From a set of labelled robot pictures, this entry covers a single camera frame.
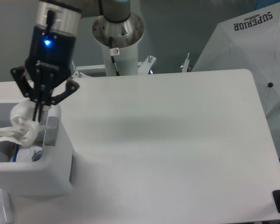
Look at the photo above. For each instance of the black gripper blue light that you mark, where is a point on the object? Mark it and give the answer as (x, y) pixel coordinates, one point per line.
(49, 53)

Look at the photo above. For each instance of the clear plastic wrapper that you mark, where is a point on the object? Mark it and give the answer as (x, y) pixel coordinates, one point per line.
(23, 130)

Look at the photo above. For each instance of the white plastic bag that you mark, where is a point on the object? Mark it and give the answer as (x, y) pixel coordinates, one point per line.
(29, 154)

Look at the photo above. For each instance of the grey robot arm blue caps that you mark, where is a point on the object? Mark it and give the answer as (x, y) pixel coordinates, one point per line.
(63, 16)

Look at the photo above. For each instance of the white trash can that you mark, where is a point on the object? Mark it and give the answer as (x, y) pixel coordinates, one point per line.
(43, 169)

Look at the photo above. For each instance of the blue yellow package in bin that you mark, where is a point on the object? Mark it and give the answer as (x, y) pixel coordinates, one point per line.
(14, 153)

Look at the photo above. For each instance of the white patterned packet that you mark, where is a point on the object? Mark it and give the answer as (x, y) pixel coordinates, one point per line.
(6, 212)

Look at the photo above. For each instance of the white umbrella with lettering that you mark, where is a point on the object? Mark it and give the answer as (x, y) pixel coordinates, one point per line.
(250, 41)

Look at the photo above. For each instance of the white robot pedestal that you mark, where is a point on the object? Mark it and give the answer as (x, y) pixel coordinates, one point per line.
(119, 43)

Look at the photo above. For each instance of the white pedestal base brackets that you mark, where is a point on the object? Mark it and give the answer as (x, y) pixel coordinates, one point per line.
(145, 67)

